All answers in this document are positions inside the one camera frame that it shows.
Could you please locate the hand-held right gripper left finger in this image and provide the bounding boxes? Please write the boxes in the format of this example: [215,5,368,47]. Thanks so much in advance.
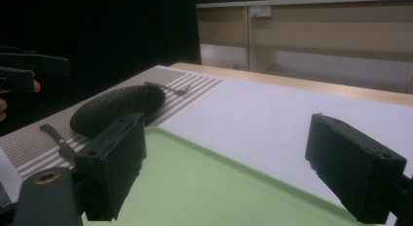
[74,111,148,222]

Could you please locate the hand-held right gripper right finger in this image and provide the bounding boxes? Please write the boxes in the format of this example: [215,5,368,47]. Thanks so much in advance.
[304,112,408,225]

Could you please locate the dark bumpy cucumber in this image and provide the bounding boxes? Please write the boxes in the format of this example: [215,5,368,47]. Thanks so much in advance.
[69,84,168,139]

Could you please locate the striped grey placemat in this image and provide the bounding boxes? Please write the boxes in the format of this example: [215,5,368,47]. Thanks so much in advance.
[0,68,225,182]

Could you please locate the beige wooden cabinet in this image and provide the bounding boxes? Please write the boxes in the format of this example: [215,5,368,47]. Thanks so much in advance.
[195,0,413,94]

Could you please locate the small dark-handled knife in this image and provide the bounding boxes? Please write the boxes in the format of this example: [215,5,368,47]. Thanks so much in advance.
[39,123,78,166]

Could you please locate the white wall socket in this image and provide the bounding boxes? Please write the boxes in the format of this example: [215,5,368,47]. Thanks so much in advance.
[249,5,273,19]

